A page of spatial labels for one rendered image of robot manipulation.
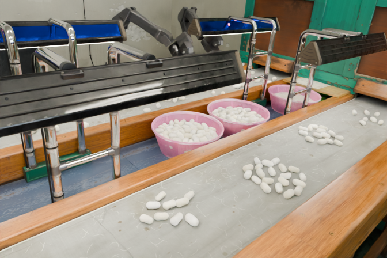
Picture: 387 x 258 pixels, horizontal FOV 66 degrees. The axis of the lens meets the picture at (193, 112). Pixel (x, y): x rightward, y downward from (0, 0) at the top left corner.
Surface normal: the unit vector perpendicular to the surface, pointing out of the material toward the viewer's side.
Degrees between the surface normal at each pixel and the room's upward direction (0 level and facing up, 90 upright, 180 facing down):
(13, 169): 90
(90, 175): 0
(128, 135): 90
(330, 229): 0
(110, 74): 58
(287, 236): 0
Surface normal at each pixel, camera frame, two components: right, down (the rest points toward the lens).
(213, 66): 0.66, -0.21
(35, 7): 0.70, 0.33
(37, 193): 0.07, -0.92
